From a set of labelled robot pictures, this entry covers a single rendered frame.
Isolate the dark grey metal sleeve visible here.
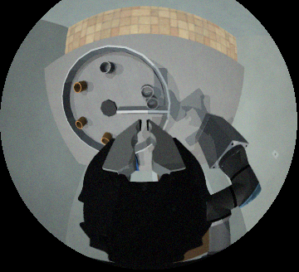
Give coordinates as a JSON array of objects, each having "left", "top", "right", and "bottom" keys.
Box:
[
  {"left": 146, "top": 95, "right": 159, "bottom": 109},
  {"left": 140, "top": 85, "right": 154, "bottom": 99},
  {"left": 99, "top": 61, "right": 115, "bottom": 74}
]

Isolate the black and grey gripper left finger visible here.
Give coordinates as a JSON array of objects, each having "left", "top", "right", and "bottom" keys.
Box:
[{"left": 78, "top": 119, "right": 142, "bottom": 203}]

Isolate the bronze bushing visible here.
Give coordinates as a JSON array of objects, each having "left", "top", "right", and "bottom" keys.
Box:
[
  {"left": 76, "top": 117, "right": 87, "bottom": 129},
  {"left": 101, "top": 132, "right": 112, "bottom": 144},
  {"left": 73, "top": 81, "right": 87, "bottom": 93}
]

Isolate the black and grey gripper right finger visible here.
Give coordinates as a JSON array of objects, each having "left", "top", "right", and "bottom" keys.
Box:
[{"left": 147, "top": 119, "right": 212, "bottom": 202}]

